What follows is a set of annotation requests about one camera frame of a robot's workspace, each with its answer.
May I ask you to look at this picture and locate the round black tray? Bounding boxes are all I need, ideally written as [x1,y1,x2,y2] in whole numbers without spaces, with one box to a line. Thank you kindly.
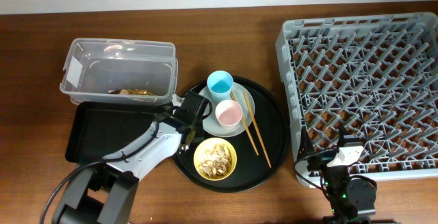
[173,76,289,193]

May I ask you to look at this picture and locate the right wooden chopstick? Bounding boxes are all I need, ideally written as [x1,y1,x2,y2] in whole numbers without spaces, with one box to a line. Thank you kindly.
[243,92,272,168]

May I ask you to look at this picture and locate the brown gold snack wrapper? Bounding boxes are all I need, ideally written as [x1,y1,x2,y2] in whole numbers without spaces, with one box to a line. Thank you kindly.
[109,89,154,96]

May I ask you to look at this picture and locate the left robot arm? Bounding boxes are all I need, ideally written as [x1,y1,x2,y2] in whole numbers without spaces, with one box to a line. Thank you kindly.
[47,91,213,223]

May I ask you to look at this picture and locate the left wooden chopstick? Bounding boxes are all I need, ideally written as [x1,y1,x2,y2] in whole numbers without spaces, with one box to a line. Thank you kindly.
[231,91,259,156]

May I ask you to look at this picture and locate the clear plastic bin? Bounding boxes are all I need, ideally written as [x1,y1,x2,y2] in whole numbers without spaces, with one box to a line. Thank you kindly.
[60,38,178,105]

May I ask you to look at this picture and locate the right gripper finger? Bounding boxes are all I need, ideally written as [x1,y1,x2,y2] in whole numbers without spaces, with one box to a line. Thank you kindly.
[337,125,352,147]
[297,127,314,160]

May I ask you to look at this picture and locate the grey plate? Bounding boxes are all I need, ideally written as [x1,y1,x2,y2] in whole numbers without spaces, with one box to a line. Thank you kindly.
[199,82,255,138]

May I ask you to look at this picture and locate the yellow bowl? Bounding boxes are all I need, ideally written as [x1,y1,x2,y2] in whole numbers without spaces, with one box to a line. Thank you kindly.
[193,138,237,181]

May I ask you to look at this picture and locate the white tissue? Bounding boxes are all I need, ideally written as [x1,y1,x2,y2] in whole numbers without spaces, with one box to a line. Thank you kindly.
[172,94,183,107]

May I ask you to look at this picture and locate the black rectangular tray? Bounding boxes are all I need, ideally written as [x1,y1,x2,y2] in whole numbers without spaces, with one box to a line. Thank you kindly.
[65,102,172,164]

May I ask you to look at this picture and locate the food scraps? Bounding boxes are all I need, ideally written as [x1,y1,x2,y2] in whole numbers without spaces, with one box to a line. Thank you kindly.
[198,144,232,179]

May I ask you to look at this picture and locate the grey dishwasher rack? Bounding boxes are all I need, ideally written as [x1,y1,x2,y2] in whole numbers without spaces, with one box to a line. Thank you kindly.
[275,12,437,181]

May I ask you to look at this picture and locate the blue cup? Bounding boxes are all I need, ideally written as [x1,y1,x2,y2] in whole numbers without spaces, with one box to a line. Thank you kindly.
[207,71,234,103]

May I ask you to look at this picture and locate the pink cup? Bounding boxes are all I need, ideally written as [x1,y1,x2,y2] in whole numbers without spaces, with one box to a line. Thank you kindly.
[215,100,243,129]

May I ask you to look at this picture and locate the wooden chopstick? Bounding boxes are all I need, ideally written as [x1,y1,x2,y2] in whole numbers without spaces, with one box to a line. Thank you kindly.
[243,92,272,168]
[231,91,259,156]

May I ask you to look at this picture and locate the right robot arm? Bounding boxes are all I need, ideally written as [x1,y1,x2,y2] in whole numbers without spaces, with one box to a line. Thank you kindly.
[294,125,377,224]

